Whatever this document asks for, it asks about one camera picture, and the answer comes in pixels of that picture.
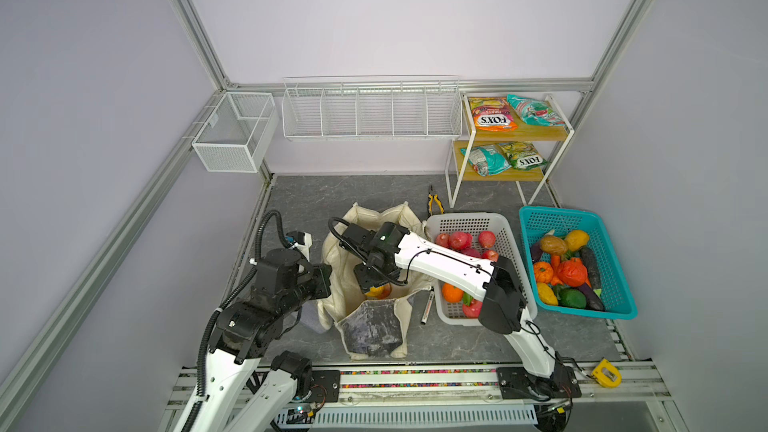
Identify cream canvas grocery bag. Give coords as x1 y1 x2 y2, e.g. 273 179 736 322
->
317 234 434 360

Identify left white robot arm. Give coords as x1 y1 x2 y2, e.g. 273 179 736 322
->
175 210 332 431

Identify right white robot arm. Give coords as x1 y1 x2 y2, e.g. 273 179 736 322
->
329 218 581 402

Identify teal snack bag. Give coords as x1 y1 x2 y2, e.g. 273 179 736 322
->
460 144 512 177

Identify green Fox's candy bag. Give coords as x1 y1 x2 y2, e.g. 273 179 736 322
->
498 141 548 171

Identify orange Fox's candy bag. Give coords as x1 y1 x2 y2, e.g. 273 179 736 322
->
468 97 518 132

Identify green pink snack bag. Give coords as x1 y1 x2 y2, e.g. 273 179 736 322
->
506 94 565 127

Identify grey cloth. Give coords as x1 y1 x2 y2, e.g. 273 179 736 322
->
300 301 326 334

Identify red apple back left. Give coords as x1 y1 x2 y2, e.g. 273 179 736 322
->
434 233 450 248

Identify red apple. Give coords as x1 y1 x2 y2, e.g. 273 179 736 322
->
477 231 497 249
449 231 473 251
434 233 450 248

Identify silver marker pen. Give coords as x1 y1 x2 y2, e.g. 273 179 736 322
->
420 289 435 325

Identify red apple back middle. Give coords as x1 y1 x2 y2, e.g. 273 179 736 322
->
449 231 473 251

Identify orange tangerine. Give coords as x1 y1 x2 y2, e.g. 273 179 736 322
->
441 283 464 304

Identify white plastic fruit basket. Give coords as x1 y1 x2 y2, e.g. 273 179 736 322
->
424 212 538 327

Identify red apple back right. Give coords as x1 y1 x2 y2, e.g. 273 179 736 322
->
477 231 497 249

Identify small orange pumpkin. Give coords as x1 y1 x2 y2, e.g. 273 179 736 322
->
533 261 555 284

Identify brown potato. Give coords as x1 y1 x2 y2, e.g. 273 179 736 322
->
539 235 569 256

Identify yellow vegetable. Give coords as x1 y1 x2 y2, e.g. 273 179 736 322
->
536 282 559 306

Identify white wooden two-tier shelf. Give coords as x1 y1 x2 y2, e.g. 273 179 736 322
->
444 93 575 207

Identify green pepper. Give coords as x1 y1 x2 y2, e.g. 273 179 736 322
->
558 288 587 309

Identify red tomato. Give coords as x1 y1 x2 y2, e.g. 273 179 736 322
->
556 258 588 288

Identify yellow lemon in teal basket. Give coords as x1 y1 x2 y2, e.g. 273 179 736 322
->
564 229 590 252

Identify dark cucumber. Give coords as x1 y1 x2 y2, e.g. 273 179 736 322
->
580 246 602 290

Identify dark purple eggplant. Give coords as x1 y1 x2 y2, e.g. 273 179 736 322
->
577 283 605 312

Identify teal plastic vegetable basket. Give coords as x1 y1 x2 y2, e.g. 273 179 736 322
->
519 206 637 320

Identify yellow tape measure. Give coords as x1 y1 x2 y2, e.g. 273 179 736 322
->
591 359 622 389

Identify yellow handled pliers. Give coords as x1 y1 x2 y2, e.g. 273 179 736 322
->
427 185 445 217

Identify long white wire basket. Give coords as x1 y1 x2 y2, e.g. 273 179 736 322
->
282 75 463 141

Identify small white wire basket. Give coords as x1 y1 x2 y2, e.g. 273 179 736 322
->
192 92 278 173

